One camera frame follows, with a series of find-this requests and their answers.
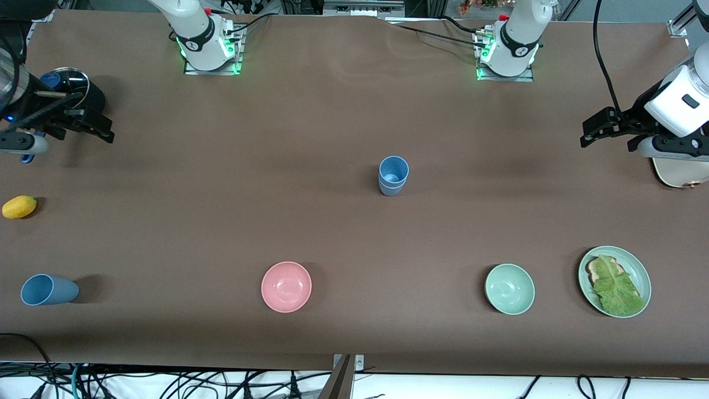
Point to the colourful background objects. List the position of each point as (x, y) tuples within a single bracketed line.
[(476, 5)]

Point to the blue cup with tissue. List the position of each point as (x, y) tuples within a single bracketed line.
[(391, 190)]

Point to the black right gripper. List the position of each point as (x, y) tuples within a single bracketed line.
[(34, 100)]

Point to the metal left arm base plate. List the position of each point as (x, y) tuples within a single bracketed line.
[(526, 77)]

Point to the pink bowl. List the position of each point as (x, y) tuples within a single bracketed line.
[(286, 287)]

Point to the yellow lemon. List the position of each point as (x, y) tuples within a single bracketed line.
[(19, 206)]

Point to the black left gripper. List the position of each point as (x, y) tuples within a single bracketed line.
[(638, 114)]

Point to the aluminium frame profile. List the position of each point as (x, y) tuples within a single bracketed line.
[(30, 36), (678, 26)]

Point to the toast slice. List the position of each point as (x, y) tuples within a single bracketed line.
[(592, 271)]

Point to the green bowl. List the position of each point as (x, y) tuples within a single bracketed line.
[(509, 289)]

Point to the grey background device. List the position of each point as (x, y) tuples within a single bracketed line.
[(363, 6)]

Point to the green lettuce leaf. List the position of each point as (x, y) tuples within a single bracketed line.
[(617, 288)]

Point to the dark beam under table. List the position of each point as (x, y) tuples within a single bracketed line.
[(339, 382)]

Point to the glass lid with blue knob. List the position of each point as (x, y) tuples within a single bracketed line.
[(73, 79)]

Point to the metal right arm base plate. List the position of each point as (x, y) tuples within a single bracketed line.
[(191, 69)]

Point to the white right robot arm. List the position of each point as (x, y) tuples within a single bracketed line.
[(199, 33)]

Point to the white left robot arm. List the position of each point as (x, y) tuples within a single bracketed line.
[(518, 33)]

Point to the green plate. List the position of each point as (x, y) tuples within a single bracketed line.
[(642, 274)]

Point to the silver table bracket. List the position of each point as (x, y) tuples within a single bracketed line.
[(359, 363)]

